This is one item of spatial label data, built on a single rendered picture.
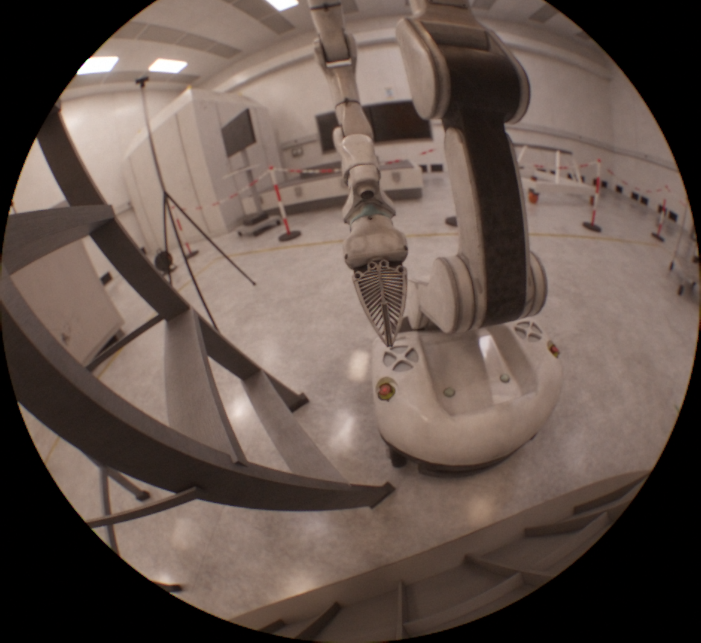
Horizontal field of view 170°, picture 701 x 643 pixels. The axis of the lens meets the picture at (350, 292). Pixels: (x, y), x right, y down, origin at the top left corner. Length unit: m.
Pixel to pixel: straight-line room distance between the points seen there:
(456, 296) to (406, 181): 3.38
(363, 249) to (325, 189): 3.59
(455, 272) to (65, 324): 2.73
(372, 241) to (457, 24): 0.48
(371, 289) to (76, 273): 2.59
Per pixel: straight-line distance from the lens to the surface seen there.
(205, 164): 4.77
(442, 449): 0.55
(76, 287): 2.67
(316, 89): 7.63
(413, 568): 0.82
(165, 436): 0.23
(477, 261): 0.42
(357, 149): 0.47
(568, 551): 0.53
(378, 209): 0.38
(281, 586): 0.94
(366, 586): 0.84
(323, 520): 0.86
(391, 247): 0.35
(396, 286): 0.34
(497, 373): 0.70
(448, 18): 0.58
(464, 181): 0.43
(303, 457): 0.59
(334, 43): 0.66
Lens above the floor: 0.83
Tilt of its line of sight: 33 degrees down
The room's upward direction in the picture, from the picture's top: 12 degrees counter-clockwise
